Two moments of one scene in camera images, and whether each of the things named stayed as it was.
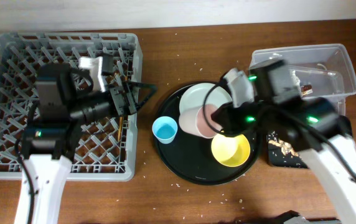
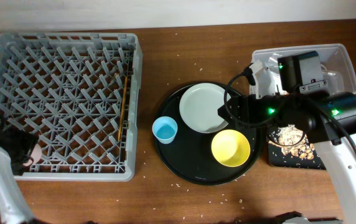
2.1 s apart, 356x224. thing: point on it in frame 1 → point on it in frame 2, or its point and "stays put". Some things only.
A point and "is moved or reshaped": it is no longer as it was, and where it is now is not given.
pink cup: (198, 121) is moved or reshaped
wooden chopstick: (121, 119) stays put
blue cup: (165, 129) stays put
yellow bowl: (230, 151) stays put
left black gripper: (129, 106) → (30, 137)
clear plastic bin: (323, 70) stays put
